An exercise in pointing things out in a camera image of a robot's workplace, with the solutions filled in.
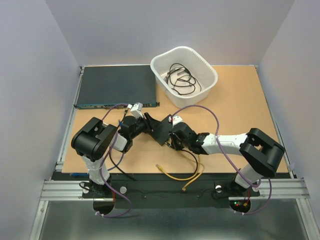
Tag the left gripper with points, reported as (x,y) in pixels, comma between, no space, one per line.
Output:
(149,128)

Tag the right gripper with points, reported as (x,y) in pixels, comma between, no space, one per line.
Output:
(173,141)

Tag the small black network switch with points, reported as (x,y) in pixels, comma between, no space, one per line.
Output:
(160,129)

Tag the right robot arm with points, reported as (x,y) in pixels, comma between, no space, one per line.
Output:
(253,154)

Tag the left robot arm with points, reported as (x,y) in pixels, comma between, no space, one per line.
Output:
(93,140)

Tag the white plastic tub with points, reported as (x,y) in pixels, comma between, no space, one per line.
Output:
(184,75)

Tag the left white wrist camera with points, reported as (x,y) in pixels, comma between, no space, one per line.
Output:
(135,110)

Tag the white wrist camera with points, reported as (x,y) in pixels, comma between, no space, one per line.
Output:
(174,120)
(135,110)

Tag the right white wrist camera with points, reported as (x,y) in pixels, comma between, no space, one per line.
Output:
(174,120)

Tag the large teal rack switch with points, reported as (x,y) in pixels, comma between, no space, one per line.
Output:
(102,87)

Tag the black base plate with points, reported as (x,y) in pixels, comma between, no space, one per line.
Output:
(157,191)

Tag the aluminium rail frame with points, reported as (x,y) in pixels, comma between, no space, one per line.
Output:
(239,103)

